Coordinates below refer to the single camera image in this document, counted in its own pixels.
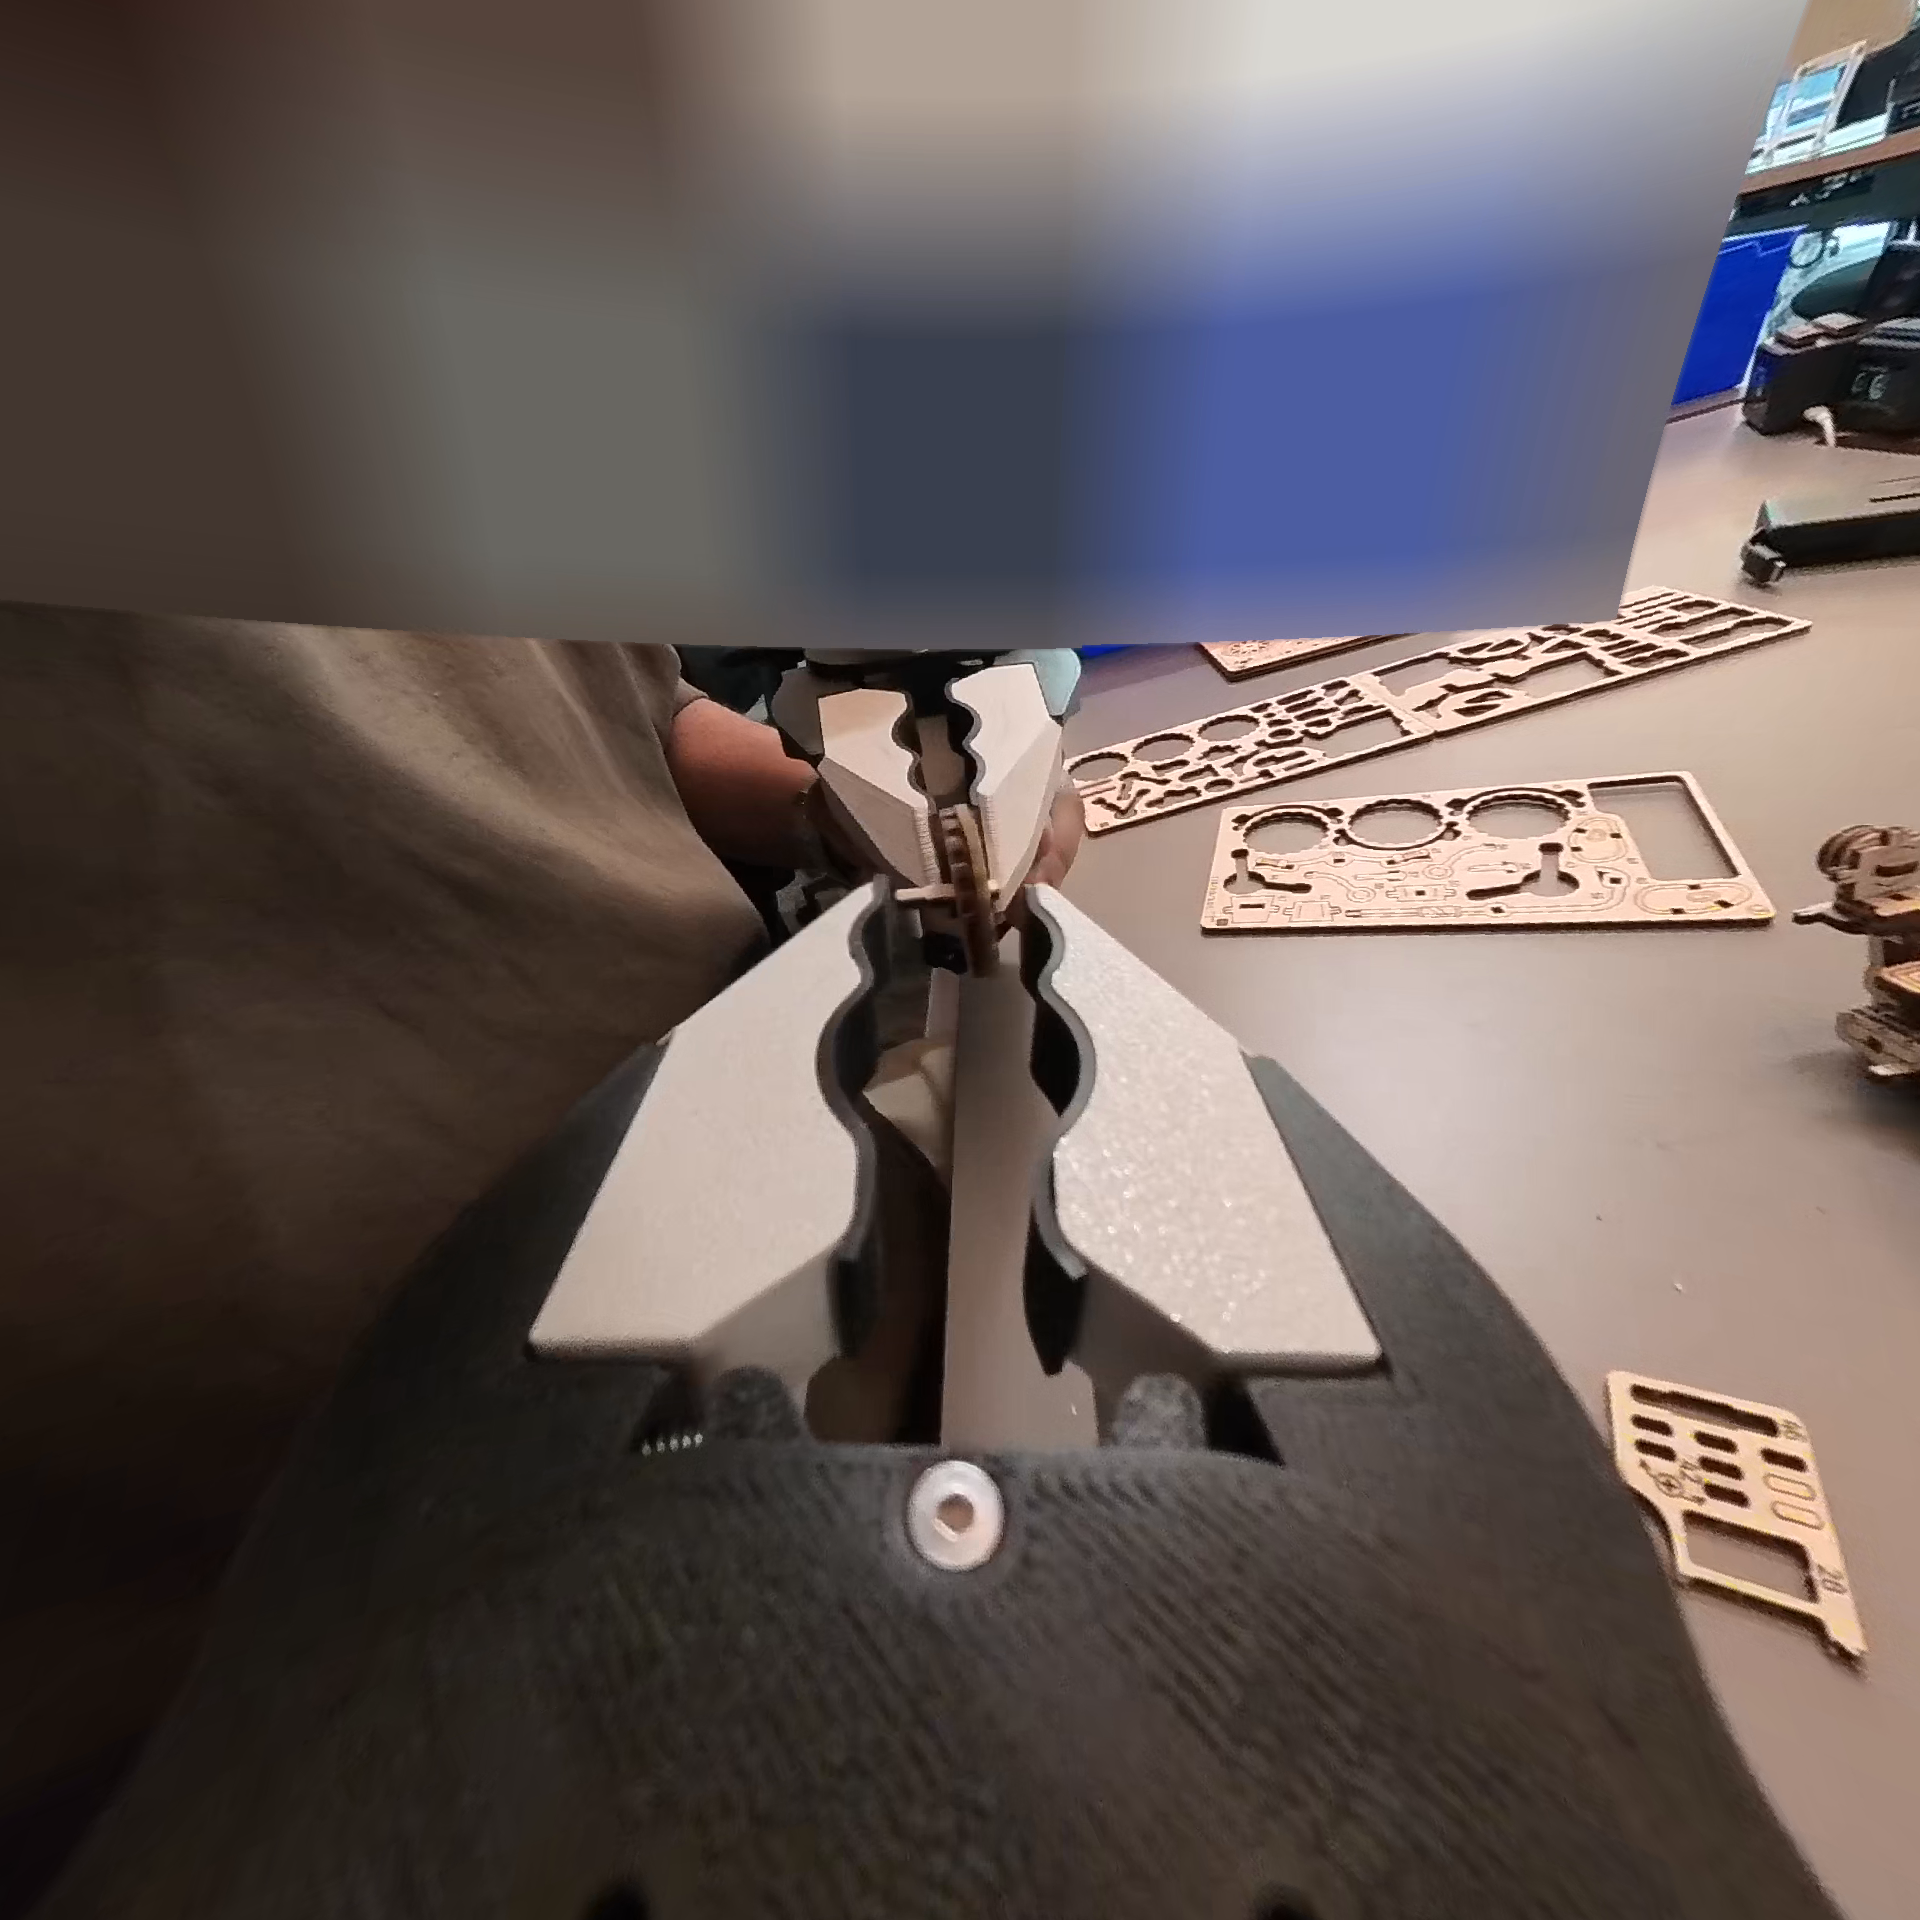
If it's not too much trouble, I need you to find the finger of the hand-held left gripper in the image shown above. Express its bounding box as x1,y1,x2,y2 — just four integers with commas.
809,682,934,894
945,667,1080,909

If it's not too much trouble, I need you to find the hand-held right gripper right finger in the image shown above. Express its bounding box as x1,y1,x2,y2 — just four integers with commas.
1017,891,1386,1415

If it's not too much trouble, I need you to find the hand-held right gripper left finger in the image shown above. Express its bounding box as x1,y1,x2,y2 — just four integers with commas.
526,882,904,1420

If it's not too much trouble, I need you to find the wooden gear wheel with axle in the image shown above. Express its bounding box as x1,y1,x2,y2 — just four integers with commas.
896,803,1022,975

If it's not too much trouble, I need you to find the grey desk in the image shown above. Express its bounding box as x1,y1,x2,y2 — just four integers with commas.
922,398,1920,1920

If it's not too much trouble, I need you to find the person's left hand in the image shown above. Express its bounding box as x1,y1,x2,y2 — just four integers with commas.
670,702,846,884

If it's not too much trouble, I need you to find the wooden fretwork sheet with circles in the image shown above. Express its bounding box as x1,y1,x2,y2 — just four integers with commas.
1078,702,1434,836

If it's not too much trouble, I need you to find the stack of dark wooden sheets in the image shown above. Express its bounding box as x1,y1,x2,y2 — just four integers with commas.
1201,636,1414,682

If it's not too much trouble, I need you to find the wooden sheet with round holes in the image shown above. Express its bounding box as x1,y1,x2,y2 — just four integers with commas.
1201,767,1776,940

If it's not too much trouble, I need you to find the person's brown shirt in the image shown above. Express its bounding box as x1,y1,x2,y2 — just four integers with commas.
0,598,783,1920

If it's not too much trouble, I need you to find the small wooden cutout sheet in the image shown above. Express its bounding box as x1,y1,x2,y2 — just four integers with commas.
1605,1367,1873,1663

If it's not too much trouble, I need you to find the wooden motorcycle model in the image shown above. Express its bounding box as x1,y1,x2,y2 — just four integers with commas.
1793,822,1920,1085

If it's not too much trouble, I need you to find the long wooden fretwork sheet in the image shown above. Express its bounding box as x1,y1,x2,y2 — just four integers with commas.
1382,586,1816,741

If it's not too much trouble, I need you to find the large blue storage bin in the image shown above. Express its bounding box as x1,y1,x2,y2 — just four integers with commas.
1669,223,1791,419

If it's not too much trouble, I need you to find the black flat bar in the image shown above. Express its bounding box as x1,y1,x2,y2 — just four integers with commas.
1739,468,1920,590

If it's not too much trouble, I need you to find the black electronic device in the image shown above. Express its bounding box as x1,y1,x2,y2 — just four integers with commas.
1745,217,1920,442

